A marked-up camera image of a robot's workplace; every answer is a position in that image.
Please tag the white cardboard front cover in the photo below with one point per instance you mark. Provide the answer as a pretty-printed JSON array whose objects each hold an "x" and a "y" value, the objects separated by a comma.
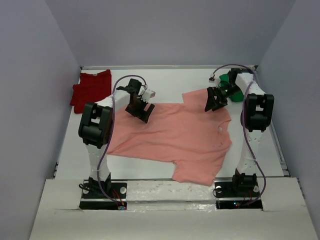
[{"x": 59, "y": 219}]

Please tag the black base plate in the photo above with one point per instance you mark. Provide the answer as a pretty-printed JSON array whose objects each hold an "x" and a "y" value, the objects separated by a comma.
[
  {"x": 93, "y": 199},
  {"x": 229, "y": 199}
]

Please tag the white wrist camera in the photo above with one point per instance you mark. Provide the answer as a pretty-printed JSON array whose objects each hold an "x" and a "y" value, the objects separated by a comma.
[
  {"x": 147, "y": 94},
  {"x": 214, "y": 78}
]

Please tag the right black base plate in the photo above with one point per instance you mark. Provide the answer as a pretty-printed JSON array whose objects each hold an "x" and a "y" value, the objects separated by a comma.
[{"x": 229, "y": 199}]

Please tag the red folded t-shirt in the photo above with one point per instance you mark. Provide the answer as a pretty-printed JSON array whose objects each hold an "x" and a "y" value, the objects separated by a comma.
[{"x": 91, "y": 88}]

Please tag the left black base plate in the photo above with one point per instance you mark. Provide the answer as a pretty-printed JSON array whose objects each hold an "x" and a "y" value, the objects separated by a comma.
[{"x": 93, "y": 199}]

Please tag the pink t-shirt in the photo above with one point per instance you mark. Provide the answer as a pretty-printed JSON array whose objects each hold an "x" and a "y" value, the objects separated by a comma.
[{"x": 184, "y": 134}]

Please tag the green t-shirt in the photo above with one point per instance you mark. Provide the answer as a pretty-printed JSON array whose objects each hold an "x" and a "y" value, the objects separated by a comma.
[{"x": 227, "y": 83}]

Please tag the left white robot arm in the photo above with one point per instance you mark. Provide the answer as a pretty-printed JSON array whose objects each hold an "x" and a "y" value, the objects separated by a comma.
[{"x": 97, "y": 125}]

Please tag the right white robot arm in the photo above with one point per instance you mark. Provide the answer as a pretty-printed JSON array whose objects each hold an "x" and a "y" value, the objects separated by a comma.
[{"x": 255, "y": 118}]

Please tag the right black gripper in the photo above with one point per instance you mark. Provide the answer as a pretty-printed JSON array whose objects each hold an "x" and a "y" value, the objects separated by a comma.
[{"x": 211, "y": 103}]

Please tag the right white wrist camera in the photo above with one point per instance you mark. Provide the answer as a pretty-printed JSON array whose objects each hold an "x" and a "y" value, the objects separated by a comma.
[{"x": 214, "y": 78}]

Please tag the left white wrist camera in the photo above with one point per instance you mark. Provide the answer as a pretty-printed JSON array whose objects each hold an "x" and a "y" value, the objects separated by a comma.
[{"x": 147, "y": 94}]

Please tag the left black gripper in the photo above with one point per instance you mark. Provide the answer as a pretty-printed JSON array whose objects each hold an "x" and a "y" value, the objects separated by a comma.
[{"x": 141, "y": 114}]

